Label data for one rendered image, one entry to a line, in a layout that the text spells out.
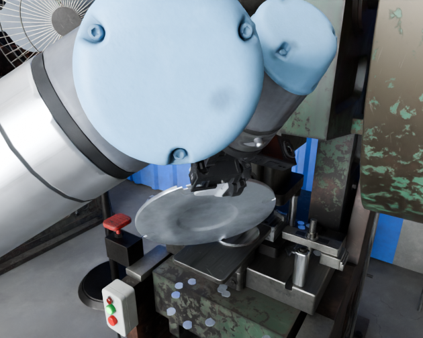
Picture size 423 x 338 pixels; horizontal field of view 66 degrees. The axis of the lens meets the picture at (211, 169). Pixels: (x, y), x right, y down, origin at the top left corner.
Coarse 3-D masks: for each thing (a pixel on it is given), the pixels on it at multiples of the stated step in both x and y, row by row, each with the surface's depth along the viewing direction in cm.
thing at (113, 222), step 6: (114, 216) 95; (120, 216) 95; (126, 216) 95; (108, 222) 92; (114, 222) 92; (120, 222) 92; (126, 222) 93; (108, 228) 91; (114, 228) 90; (120, 228) 91
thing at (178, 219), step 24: (168, 192) 56; (192, 192) 57; (264, 192) 62; (144, 216) 61; (168, 216) 63; (192, 216) 67; (216, 216) 69; (240, 216) 70; (264, 216) 72; (168, 240) 73; (192, 240) 76; (216, 240) 79
